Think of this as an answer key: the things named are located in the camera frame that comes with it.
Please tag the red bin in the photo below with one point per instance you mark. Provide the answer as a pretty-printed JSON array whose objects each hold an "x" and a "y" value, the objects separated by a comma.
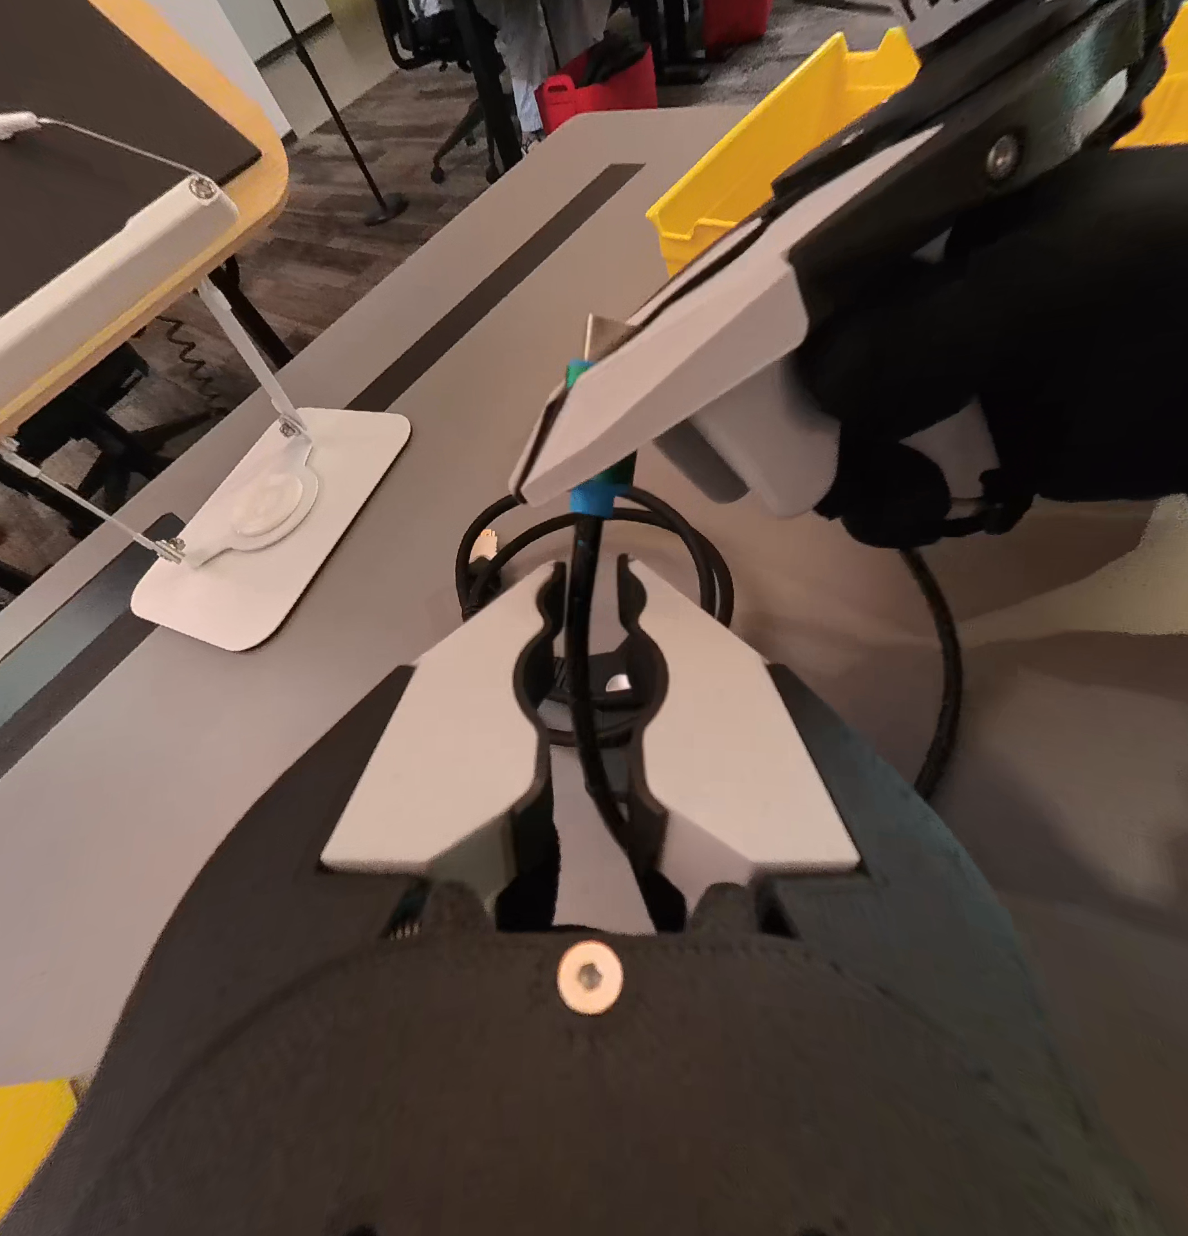
[
  {"x": 605, "y": 93},
  {"x": 740, "y": 24}
]

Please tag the person's right hand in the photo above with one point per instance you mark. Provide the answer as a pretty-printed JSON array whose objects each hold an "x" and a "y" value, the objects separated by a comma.
[{"x": 1057, "y": 338}]

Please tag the white stand with clear arms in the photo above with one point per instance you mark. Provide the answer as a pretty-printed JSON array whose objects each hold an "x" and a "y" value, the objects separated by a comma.
[{"x": 351, "y": 455}]

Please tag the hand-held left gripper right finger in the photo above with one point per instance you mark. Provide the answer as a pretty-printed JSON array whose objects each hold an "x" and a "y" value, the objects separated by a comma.
[{"x": 750, "y": 775}]

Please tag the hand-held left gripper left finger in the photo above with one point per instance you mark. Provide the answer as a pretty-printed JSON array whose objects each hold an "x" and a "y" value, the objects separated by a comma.
[{"x": 438, "y": 761}]

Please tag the black office chair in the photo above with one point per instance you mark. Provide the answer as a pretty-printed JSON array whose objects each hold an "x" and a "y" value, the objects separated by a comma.
[{"x": 412, "y": 33}]

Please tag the black pole stand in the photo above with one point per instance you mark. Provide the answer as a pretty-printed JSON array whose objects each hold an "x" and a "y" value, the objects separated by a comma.
[{"x": 387, "y": 207}]

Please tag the black board with wooden rim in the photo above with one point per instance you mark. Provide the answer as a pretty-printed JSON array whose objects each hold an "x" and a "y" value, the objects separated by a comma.
[{"x": 91, "y": 98}]

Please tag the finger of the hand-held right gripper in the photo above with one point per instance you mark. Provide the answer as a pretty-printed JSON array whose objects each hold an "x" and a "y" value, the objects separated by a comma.
[
  {"x": 845, "y": 182},
  {"x": 671, "y": 366}
]

